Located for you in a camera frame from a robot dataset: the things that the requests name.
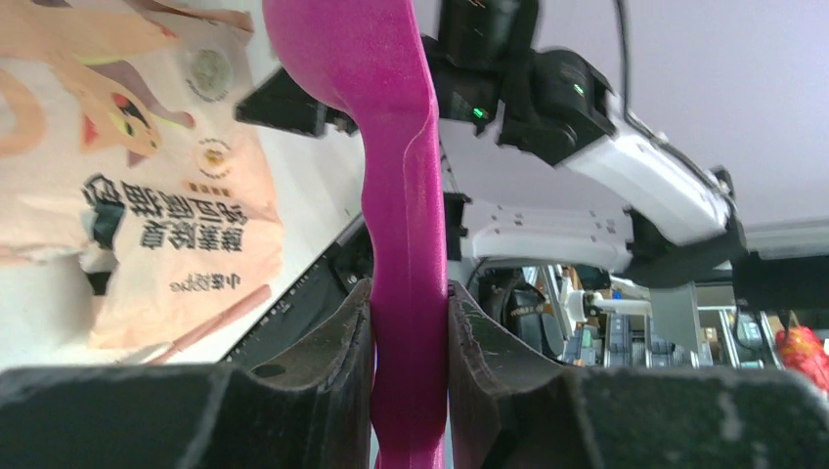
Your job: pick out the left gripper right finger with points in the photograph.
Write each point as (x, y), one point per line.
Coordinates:
(511, 407)

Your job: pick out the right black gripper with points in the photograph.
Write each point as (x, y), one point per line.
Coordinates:
(552, 103)

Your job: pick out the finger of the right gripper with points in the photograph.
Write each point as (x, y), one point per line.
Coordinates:
(280, 103)

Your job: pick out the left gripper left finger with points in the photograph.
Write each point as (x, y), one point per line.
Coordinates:
(307, 407)

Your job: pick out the magenta plastic scoop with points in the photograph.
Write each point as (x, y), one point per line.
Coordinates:
(366, 58)

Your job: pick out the pink cat litter bag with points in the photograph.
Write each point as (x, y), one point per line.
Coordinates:
(137, 214)

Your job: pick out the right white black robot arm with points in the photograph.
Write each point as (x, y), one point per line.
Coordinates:
(475, 141)

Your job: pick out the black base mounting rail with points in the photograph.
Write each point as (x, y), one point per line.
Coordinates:
(311, 300)

